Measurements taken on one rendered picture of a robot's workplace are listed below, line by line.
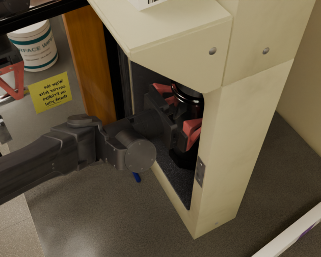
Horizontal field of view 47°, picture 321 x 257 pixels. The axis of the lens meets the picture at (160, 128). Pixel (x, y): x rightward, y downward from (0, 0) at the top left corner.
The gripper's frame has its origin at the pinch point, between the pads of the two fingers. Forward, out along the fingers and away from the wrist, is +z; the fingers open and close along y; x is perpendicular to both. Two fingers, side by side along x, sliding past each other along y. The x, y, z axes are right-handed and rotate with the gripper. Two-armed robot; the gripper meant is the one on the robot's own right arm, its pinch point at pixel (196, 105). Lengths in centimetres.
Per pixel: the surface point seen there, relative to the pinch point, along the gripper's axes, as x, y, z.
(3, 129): 0.0, 11.4, -34.9
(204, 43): -30.0, -16.6, -14.3
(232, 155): -5.4, -16.2, -4.7
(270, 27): -29.5, -16.9, -5.7
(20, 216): 119, 69, -44
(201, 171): -2.3, -14.8, -9.2
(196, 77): -25.6, -16.5, -14.6
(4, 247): 120, 57, -55
